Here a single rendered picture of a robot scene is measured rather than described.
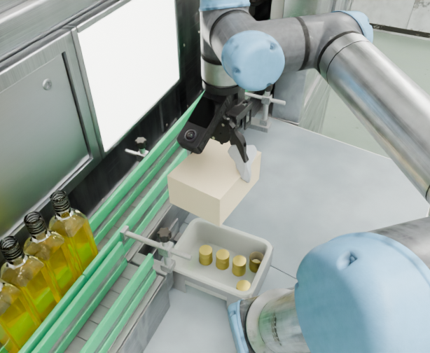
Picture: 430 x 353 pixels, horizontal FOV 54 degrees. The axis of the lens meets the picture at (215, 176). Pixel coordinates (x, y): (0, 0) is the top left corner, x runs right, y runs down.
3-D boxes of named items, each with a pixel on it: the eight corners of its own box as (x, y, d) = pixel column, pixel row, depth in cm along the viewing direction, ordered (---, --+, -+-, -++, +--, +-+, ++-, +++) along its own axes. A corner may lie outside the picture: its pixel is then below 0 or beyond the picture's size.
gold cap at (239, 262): (248, 267, 107) (248, 258, 104) (242, 279, 105) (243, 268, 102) (234, 262, 109) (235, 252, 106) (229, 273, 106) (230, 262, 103)
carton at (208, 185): (258, 178, 91) (261, 152, 86) (219, 226, 81) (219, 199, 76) (212, 159, 96) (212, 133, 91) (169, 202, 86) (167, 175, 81)
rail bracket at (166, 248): (131, 246, 98) (123, 210, 90) (195, 272, 93) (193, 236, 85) (124, 256, 96) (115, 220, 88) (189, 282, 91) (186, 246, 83)
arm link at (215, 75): (231, 70, 66) (188, 57, 69) (230, 95, 69) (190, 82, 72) (254, 52, 71) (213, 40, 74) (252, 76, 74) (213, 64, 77)
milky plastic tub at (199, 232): (195, 234, 117) (195, 214, 111) (272, 262, 110) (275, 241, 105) (164, 284, 106) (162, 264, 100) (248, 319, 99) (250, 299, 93)
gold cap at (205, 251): (214, 257, 110) (214, 246, 107) (209, 267, 108) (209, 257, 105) (202, 253, 111) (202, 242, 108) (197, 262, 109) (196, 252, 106)
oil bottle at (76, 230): (85, 265, 95) (61, 199, 80) (106, 273, 93) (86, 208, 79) (69, 284, 91) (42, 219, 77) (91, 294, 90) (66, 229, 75)
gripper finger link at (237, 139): (255, 157, 78) (234, 117, 75) (251, 162, 77) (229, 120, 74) (236, 161, 81) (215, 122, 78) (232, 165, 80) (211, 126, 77)
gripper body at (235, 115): (251, 127, 82) (256, 72, 74) (229, 150, 77) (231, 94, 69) (218, 115, 85) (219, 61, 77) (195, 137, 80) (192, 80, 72)
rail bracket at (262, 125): (235, 129, 148) (238, 72, 133) (281, 142, 143) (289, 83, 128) (230, 137, 145) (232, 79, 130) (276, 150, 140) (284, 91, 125)
